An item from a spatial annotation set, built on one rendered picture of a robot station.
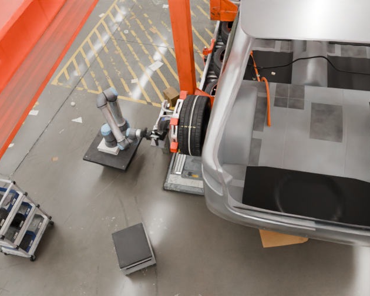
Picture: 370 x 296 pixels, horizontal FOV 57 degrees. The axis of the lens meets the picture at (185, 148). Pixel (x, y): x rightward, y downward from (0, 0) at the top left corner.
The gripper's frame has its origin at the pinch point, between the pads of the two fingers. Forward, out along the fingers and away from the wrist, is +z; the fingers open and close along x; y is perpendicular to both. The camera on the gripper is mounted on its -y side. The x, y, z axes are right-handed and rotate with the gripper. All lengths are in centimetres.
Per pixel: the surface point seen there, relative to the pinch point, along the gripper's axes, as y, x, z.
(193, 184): 75, 14, 37
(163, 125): -19.4, 1.6, 9.1
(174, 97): 66, -115, -17
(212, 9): 13, -252, 17
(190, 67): -46, -60, 27
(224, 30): 33, -231, 37
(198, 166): 60, -3, 41
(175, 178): 75, 10, 13
